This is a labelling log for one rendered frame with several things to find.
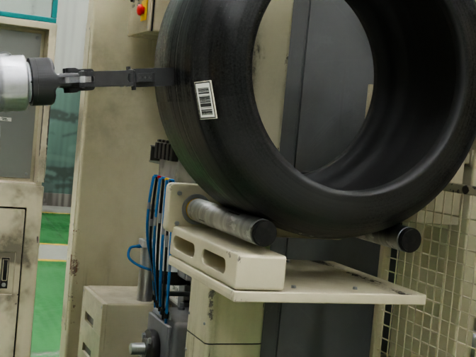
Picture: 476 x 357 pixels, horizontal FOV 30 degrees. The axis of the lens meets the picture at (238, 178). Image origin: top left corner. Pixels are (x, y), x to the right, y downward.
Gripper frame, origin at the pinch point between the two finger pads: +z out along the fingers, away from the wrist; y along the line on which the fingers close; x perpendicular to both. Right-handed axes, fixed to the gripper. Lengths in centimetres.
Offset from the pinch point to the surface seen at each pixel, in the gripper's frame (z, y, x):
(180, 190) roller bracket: 11.4, 24.0, 22.1
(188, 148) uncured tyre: 5.9, 1.0, 12.2
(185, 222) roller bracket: 12.3, 24.2, 28.5
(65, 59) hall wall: 159, 904, -37
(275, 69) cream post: 34.1, 26.6, -1.0
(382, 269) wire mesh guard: 59, 28, 44
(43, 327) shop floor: 24, 298, 118
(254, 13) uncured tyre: 13.4, -12.4, -9.1
